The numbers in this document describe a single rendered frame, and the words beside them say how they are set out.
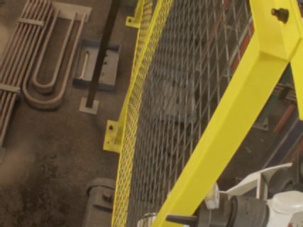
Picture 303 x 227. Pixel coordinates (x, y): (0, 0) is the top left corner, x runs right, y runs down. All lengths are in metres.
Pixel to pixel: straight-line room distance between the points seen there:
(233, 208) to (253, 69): 0.42
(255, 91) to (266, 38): 0.08
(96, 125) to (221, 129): 2.05
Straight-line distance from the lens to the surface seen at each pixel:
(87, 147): 2.69
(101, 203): 2.27
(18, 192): 2.50
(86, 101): 2.80
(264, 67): 0.67
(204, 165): 0.84
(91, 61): 3.09
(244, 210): 1.02
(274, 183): 1.75
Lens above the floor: 2.19
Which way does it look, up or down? 49 degrees down
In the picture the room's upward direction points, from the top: 21 degrees clockwise
